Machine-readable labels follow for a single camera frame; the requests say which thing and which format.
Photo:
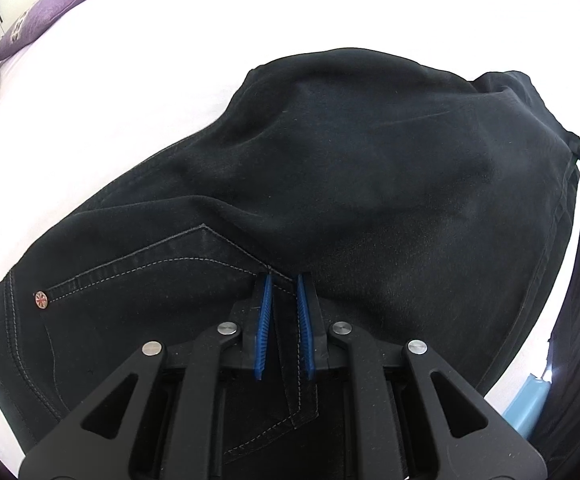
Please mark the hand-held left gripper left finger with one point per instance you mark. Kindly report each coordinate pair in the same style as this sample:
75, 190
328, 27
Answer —
264, 320

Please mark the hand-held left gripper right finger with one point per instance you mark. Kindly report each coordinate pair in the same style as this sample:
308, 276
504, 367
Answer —
304, 325

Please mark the black denim pants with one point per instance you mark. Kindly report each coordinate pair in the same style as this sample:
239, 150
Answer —
345, 160

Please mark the person's dark clothing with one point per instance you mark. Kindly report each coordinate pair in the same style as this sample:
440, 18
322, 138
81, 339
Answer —
577, 320

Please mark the light blue plastic object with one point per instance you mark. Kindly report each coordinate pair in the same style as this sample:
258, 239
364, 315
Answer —
525, 402

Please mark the bed with white sheet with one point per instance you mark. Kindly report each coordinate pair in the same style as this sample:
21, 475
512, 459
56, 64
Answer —
120, 85

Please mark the purple pillow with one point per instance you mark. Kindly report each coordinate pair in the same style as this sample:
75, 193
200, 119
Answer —
45, 10

